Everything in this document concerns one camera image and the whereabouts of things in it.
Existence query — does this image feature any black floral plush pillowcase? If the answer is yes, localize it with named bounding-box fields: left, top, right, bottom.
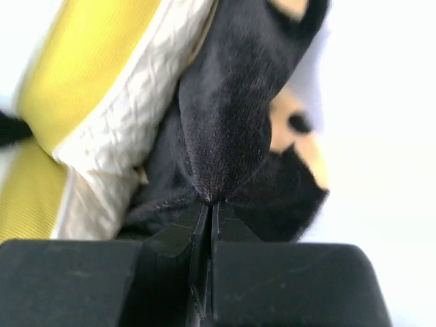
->
left=111, top=1, right=329, bottom=241

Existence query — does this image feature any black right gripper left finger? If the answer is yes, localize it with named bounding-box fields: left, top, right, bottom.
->
left=1, top=203, right=208, bottom=326

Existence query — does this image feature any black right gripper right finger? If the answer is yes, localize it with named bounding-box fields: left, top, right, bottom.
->
left=208, top=203, right=391, bottom=327

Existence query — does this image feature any white pillow yellow edge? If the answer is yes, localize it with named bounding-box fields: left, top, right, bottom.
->
left=1, top=1, right=217, bottom=240

